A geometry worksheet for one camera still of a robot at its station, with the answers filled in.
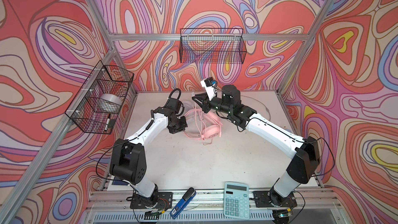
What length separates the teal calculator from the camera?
0.70 meters

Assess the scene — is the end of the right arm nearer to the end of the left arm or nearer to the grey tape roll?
the end of the left arm

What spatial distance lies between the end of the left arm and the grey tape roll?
22 cm

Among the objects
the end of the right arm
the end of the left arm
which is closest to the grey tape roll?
the end of the left arm

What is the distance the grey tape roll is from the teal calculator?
66cm

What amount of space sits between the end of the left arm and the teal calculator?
1.24 feet

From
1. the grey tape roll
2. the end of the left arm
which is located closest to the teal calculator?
the end of the left arm

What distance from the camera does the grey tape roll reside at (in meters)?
0.71

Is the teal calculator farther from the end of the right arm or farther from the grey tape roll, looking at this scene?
the grey tape roll

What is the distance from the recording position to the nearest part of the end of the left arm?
2.10 ft

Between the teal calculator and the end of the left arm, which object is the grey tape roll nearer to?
the end of the left arm
